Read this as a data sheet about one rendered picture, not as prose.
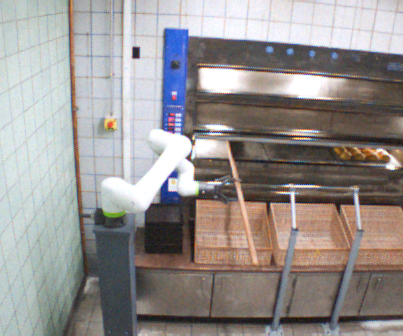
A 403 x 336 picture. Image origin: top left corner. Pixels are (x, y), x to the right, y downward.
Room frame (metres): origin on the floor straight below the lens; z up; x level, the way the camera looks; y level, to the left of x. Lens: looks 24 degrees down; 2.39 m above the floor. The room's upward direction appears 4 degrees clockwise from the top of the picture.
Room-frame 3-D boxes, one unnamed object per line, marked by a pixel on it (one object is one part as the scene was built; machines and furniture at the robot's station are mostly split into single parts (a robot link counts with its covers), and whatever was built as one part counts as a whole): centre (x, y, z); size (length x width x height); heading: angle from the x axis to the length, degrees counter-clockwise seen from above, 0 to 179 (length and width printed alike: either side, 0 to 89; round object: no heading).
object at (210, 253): (2.66, -0.25, 0.72); 0.56 x 0.49 x 0.28; 92
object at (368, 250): (2.73, -1.44, 0.72); 0.56 x 0.49 x 0.28; 93
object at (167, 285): (2.67, -0.72, 0.29); 2.42 x 0.56 x 0.58; 93
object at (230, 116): (2.96, -0.82, 1.54); 1.79 x 0.11 x 0.19; 93
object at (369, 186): (2.96, -0.82, 1.02); 1.79 x 0.11 x 0.19; 93
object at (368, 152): (3.43, -1.37, 1.21); 0.61 x 0.48 x 0.06; 3
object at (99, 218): (1.91, 0.51, 1.23); 0.26 x 0.15 x 0.06; 92
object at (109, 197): (1.91, 0.45, 1.36); 0.16 x 0.13 x 0.19; 59
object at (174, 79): (3.83, 0.28, 1.07); 1.93 x 0.16 x 2.15; 3
